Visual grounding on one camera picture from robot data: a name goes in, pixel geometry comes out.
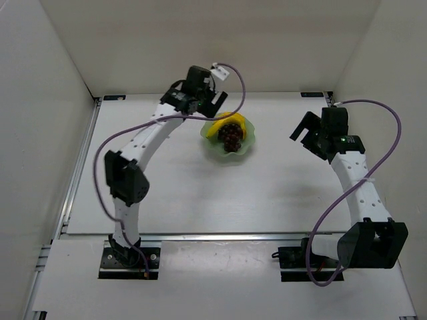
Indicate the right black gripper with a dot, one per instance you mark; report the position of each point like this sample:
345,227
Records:
307,130

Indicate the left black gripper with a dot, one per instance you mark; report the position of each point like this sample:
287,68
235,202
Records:
213,102

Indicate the yellow fake banana bunch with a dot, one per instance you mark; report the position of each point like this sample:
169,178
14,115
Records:
235,119

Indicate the dark red fake grapes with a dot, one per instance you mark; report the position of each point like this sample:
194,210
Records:
230,136

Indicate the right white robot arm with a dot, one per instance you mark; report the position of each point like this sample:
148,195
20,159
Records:
374,240

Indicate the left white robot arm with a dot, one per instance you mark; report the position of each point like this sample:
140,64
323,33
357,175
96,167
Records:
124,169

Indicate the green wavy fruit bowl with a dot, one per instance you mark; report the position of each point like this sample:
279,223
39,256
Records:
215,147

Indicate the right blue corner label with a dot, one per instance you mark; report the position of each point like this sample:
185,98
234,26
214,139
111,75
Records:
311,94

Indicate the blue corner label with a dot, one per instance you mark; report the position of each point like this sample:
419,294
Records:
311,94
114,97

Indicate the left blue corner label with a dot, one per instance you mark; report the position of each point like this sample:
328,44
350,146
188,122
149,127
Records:
114,97

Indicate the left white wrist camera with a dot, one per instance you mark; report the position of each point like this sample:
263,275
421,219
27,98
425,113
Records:
219,72

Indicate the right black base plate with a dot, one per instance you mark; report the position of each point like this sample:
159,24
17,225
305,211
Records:
293,265

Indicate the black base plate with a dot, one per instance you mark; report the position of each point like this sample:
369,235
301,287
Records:
112,266
293,265

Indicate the front aluminium rail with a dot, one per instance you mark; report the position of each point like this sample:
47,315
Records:
222,236

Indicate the left aluminium rail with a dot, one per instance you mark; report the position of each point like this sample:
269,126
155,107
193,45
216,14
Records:
65,211

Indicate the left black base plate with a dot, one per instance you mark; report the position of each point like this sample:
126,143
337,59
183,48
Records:
112,266

